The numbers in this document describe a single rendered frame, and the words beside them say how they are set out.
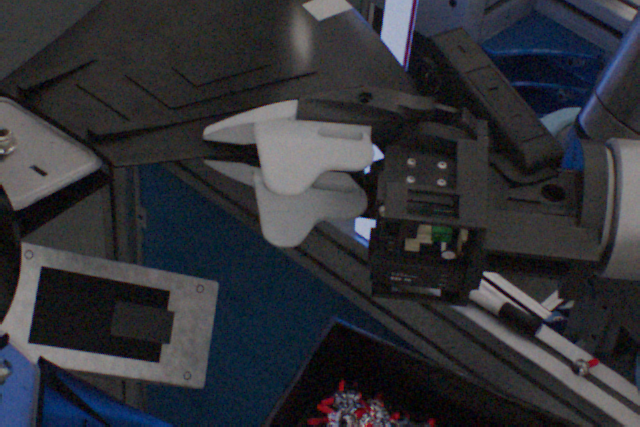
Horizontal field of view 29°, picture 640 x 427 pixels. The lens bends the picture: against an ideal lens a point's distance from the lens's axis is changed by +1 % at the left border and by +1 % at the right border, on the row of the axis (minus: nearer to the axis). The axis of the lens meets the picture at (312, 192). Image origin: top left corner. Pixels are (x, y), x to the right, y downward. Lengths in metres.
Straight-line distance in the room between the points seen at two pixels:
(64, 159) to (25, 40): 1.08
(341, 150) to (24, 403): 0.21
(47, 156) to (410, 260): 0.20
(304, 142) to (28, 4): 1.08
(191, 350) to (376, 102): 0.26
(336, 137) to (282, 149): 0.03
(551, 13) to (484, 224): 0.69
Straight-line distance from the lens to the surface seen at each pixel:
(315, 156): 0.65
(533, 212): 0.66
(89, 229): 2.05
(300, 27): 0.78
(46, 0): 1.72
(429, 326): 1.08
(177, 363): 0.83
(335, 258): 1.11
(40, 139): 0.68
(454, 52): 0.71
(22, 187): 0.64
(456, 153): 0.65
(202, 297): 0.83
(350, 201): 0.69
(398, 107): 0.65
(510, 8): 1.25
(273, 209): 0.68
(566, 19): 1.28
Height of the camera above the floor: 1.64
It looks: 45 degrees down
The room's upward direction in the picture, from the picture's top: 6 degrees clockwise
